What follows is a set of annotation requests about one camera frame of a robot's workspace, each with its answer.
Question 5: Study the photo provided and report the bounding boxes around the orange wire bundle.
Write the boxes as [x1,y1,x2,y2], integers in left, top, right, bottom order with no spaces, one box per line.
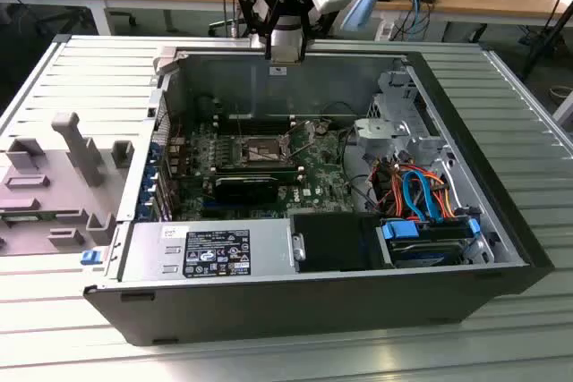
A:
[374,161,458,223]

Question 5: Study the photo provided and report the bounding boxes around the green RAM stick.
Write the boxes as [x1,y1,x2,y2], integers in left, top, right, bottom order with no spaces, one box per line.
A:
[0,209,62,225]

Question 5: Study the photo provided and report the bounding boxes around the black open PC case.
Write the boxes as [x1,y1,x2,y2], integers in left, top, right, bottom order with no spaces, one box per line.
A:
[82,44,556,347]

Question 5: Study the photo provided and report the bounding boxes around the grey power supply unit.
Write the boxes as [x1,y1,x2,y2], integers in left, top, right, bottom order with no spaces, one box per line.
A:
[118,218,299,283]

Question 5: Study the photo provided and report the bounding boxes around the black tripod stand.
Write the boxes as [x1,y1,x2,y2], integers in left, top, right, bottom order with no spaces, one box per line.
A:
[521,0,573,81]

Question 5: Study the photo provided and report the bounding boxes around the silver drive cage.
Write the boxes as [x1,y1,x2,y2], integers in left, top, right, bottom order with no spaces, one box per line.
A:
[353,69,442,164]

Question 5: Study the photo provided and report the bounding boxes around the blue disk carrier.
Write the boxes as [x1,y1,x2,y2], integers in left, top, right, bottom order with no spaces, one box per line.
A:
[380,216,481,244]

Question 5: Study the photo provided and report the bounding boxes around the blue flat data wire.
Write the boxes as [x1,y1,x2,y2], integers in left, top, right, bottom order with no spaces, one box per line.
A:
[401,169,445,225]

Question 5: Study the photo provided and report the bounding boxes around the grey parts rack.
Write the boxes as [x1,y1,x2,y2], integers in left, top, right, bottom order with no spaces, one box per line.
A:
[0,111,135,258]

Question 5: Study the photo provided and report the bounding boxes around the white power strip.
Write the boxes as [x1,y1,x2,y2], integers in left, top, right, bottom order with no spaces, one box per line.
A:
[374,18,396,41]

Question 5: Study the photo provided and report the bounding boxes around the black RAM slot bank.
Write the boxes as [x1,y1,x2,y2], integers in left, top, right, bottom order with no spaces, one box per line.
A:
[214,112,297,135]
[215,164,306,184]

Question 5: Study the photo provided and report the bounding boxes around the CPU socket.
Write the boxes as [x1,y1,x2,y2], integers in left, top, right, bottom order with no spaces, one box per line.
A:
[240,133,293,166]

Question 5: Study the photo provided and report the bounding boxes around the silver hard disk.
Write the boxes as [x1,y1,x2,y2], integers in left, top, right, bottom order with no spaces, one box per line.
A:
[388,238,466,270]

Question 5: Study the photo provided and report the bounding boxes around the blue expansion slot latches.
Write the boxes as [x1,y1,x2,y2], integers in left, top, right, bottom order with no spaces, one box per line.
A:
[141,142,162,222]

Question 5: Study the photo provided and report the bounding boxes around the black graphics card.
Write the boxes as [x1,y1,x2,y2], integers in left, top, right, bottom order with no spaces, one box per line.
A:
[213,174,278,205]

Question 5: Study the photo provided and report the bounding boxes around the green motherboard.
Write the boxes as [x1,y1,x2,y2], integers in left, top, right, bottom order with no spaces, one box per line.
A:
[167,117,359,222]

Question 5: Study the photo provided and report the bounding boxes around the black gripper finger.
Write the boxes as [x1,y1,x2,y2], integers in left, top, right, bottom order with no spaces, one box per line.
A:
[237,0,275,60]
[298,0,330,60]

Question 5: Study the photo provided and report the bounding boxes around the silver CPU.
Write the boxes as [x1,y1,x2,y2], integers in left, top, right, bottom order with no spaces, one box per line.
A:
[270,45,302,64]

